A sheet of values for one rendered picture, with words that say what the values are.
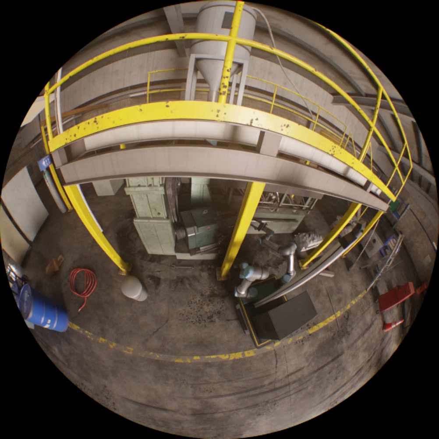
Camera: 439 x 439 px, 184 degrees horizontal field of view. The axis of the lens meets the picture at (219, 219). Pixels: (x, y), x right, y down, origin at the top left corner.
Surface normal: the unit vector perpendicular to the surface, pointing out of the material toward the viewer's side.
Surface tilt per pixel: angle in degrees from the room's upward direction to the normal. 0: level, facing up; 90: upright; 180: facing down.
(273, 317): 0
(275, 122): 90
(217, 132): 90
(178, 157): 90
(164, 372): 0
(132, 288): 1
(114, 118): 90
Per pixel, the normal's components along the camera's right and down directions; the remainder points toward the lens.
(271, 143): 0.09, 0.71
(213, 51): -0.21, 0.96
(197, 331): 0.13, -0.70
